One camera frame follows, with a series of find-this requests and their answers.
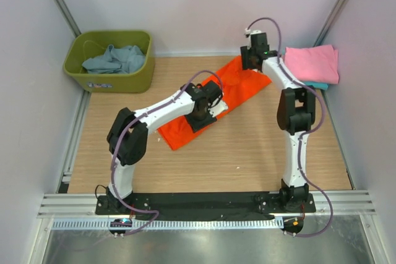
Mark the orange t shirt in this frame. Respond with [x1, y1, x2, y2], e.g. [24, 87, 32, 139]
[158, 56, 271, 150]

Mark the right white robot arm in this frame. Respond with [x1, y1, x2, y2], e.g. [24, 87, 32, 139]
[241, 30, 316, 212]

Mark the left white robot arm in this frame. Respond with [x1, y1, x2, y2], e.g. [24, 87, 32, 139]
[106, 80, 228, 215]

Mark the folded pink t shirt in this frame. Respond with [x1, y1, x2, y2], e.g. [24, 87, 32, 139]
[284, 45, 339, 85]

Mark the folded teal t shirt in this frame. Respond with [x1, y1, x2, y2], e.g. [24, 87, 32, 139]
[304, 82, 329, 91]

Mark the light blue t shirt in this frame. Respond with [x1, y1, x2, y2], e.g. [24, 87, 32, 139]
[82, 45, 146, 74]

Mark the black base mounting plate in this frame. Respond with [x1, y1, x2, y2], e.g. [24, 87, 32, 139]
[94, 192, 317, 222]

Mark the olive green plastic bin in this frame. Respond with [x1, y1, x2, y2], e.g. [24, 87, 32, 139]
[63, 30, 155, 93]

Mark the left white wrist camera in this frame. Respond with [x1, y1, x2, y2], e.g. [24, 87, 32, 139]
[209, 100, 228, 117]

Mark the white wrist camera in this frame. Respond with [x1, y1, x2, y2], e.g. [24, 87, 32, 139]
[244, 28, 262, 38]
[209, 100, 228, 117]

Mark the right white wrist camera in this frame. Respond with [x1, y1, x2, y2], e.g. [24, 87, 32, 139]
[244, 28, 262, 38]

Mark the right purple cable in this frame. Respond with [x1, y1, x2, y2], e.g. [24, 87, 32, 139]
[247, 17, 334, 239]

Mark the purple cable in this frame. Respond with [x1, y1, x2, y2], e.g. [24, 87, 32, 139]
[110, 70, 224, 236]
[247, 17, 334, 239]

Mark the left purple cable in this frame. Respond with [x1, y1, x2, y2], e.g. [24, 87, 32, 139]
[110, 70, 224, 236]

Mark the slotted cable duct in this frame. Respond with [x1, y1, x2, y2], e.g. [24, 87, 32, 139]
[52, 217, 283, 231]

